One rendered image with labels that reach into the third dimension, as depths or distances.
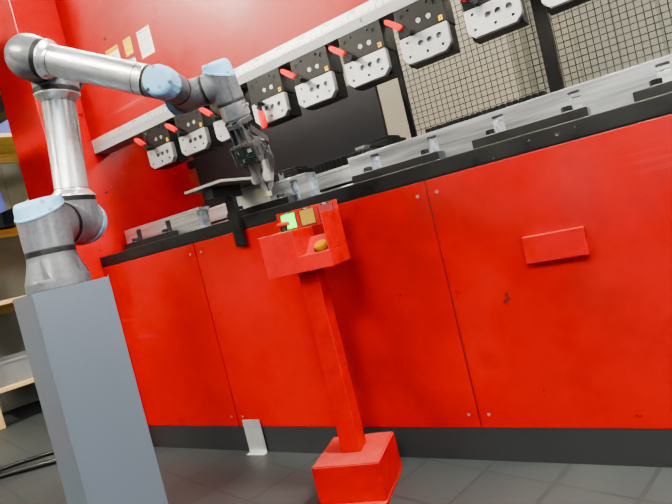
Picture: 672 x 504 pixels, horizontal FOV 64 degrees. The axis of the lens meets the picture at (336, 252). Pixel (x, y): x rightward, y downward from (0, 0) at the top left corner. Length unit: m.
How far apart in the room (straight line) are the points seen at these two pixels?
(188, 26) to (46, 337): 1.32
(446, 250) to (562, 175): 0.36
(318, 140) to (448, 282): 1.16
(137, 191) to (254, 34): 1.10
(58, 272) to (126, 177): 1.38
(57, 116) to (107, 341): 0.61
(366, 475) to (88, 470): 0.70
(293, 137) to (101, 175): 0.89
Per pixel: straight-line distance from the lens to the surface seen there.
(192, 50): 2.25
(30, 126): 2.72
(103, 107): 2.66
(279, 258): 1.50
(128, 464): 1.51
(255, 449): 2.21
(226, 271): 2.03
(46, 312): 1.42
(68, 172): 1.62
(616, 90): 1.57
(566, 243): 1.45
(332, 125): 2.46
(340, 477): 1.61
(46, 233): 1.47
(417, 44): 1.70
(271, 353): 1.99
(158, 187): 2.88
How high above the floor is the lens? 0.76
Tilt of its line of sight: 3 degrees down
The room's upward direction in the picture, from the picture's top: 14 degrees counter-clockwise
